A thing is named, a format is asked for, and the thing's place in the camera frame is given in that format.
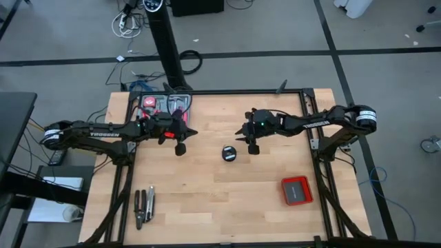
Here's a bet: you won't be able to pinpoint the white sheet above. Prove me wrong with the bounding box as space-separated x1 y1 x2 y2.
26 198 85 224

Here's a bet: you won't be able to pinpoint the black tower fan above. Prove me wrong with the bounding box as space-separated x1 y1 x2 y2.
142 0 194 93

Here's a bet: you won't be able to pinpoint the black aluminium table frame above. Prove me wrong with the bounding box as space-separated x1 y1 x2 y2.
81 79 441 248

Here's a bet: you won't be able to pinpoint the white power strip with cables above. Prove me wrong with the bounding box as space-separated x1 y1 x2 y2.
111 10 143 39

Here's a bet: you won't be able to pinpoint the grey caster wheel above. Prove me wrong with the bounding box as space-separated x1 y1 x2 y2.
420 135 441 154

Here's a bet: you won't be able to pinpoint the black power adapter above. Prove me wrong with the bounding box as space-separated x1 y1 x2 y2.
48 148 69 167

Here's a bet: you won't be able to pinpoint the white flat device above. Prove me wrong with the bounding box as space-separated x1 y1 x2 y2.
42 176 85 192

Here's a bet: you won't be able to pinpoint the black wire stripper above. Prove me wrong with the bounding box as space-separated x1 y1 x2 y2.
133 189 147 231

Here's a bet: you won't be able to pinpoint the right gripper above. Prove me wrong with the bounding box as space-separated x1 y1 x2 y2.
235 109 278 156

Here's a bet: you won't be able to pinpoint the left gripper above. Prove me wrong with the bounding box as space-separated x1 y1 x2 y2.
151 110 199 156

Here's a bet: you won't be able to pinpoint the clear plastic cup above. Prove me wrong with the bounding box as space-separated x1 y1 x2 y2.
61 205 85 223

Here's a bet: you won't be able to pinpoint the yellow cable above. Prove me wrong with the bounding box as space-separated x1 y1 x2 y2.
27 118 48 134

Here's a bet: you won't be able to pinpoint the black desk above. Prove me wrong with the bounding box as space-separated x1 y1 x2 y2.
0 91 90 248

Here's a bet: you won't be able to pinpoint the black wire spool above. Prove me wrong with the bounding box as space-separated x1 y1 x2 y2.
221 145 238 163

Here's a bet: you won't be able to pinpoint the red-handled pliers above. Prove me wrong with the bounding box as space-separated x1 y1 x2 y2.
137 107 163 120

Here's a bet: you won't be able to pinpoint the blue floor cable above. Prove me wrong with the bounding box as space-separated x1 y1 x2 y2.
357 166 418 242
128 79 156 92

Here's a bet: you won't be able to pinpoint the white plastic object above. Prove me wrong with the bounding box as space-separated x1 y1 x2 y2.
333 0 374 19

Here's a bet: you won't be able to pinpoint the black coiled floor cable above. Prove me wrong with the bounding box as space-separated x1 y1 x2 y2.
178 49 204 75

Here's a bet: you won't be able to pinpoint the black box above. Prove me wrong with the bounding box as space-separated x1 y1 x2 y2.
170 0 225 18

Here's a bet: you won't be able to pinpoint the red tray with dark base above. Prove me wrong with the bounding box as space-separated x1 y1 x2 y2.
280 175 315 207

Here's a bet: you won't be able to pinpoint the grey tool kit case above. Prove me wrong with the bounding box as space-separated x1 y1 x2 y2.
136 93 193 125

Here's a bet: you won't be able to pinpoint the small silver hammer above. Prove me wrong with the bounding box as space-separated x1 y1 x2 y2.
167 96 184 112

